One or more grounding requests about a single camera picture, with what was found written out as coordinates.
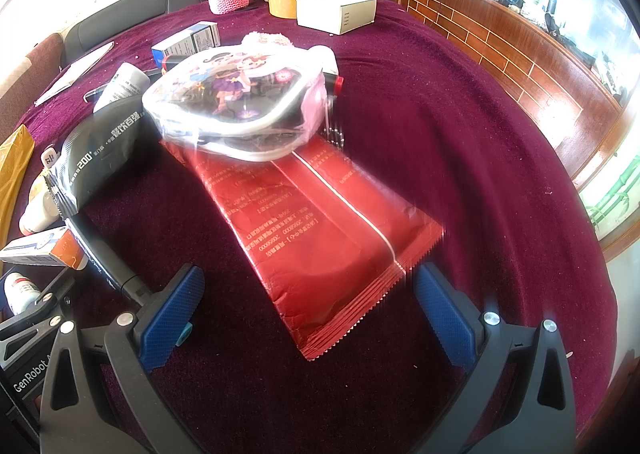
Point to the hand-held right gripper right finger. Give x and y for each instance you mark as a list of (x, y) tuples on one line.
[(445, 314)]

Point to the orange and white medicine box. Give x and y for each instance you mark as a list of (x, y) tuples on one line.
[(45, 249)]

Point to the white paper stack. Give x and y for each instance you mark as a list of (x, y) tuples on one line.
[(75, 71)]

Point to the black sofa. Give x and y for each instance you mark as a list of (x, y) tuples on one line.
[(140, 4)]

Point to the clear cartoon print pouch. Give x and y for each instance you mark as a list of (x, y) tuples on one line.
[(230, 94)]

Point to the yellow foil packet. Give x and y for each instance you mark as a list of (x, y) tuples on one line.
[(12, 174)]

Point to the black foil packet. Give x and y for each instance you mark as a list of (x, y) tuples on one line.
[(100, 154)]

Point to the white bottle green label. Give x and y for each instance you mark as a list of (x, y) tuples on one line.
[(122, 84)]

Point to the maroon armchair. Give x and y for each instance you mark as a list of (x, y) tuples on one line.
[(27, 79)]

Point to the wooden cabinet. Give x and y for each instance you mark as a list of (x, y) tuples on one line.
[(525, 69)]

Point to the blue and white box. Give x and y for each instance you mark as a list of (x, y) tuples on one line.
[(192, 41)]

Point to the red foil packet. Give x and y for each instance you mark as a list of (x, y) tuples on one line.
[(310, 234)]

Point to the purple tablecloth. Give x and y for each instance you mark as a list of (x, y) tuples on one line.
[(475, 159)]

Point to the white bottle red label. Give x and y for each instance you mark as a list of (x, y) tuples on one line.
[(20, 291)]

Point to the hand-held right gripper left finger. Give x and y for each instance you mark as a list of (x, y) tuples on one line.
[(172, 309)]

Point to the white cardboard box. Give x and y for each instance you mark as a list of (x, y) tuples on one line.
[(330, 11)]

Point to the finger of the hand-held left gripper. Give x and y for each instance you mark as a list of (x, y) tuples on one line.
[(115, 266)]

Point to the small white bottle red cap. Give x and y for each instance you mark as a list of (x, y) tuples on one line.
[(40, 209)]

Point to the black marker red cap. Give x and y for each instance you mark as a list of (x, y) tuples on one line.
[(336, 84)]

